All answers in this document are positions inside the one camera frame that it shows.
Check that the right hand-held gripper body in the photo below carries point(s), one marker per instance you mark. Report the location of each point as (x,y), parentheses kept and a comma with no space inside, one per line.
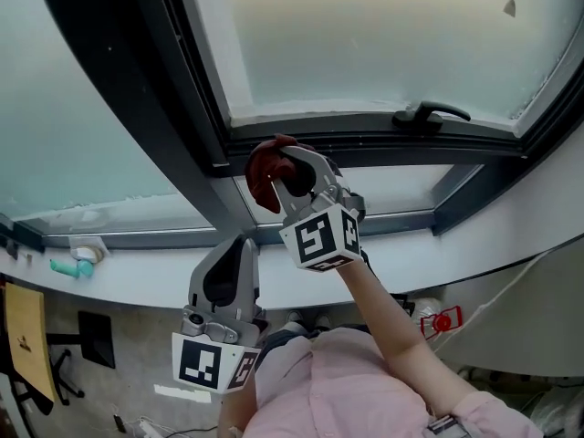
(315,240)

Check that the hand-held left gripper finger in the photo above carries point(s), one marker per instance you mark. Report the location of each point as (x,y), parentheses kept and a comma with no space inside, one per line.
(251,281)
(198,285)

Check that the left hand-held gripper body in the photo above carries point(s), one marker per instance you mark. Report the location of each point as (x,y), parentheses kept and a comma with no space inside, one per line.
(201,358)

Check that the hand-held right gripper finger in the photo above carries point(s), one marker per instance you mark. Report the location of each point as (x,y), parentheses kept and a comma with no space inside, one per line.
(286,205)
(321,164)

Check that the red wiping cloth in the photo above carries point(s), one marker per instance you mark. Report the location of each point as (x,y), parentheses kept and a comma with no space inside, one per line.
(262,171)

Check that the person's left forearm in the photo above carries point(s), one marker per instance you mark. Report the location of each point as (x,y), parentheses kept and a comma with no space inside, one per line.
(235,413)

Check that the person's right forearm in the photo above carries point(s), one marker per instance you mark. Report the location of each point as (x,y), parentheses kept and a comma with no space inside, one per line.
(397,336)

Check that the person's left shoe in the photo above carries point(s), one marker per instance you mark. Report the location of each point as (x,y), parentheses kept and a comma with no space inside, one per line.
(294,317)

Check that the person's shoe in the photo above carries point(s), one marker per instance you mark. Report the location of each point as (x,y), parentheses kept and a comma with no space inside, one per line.
(321,322)
(294,317)

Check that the person's dark trousers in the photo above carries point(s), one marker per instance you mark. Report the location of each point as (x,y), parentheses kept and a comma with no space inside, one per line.
(283,342)

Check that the person's right shoe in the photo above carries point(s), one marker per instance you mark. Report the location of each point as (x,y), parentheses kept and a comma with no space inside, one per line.
(321,322)

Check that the white power strip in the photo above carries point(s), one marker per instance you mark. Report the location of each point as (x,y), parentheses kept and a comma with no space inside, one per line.
(150,429)

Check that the small black display device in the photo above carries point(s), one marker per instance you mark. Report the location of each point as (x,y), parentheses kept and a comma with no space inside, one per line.
(403,305)

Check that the white tape roll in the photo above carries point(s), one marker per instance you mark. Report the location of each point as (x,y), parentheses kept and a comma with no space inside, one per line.
(89,253)

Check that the teal plastic tool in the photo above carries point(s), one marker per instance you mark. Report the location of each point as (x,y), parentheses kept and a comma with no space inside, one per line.
(68,269)

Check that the person's pink shirt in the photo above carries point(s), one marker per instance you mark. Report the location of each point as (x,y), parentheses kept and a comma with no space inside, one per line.
(328,390)

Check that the openable frosted window sash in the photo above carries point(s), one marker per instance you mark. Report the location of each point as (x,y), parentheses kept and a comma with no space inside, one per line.
(365,39)

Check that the black office chair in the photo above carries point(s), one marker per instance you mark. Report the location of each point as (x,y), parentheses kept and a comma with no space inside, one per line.
(64,377)

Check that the clear plastic bottle red label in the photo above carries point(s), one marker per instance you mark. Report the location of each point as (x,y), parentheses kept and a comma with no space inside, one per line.
(438,320)

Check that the yellow chair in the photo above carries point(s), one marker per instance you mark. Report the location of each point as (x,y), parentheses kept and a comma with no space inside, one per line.
(27,336)

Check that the small dark window latch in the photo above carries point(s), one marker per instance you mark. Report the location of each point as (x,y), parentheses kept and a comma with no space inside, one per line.
(12,249)

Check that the large fixed frosted window pane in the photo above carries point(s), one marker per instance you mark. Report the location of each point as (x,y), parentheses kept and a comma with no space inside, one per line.
(55,130)

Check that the white partition panel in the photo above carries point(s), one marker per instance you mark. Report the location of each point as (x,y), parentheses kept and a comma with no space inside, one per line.
(524,326)

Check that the dark grey window frame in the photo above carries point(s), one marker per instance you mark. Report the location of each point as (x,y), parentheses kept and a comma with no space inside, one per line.
(137,107)

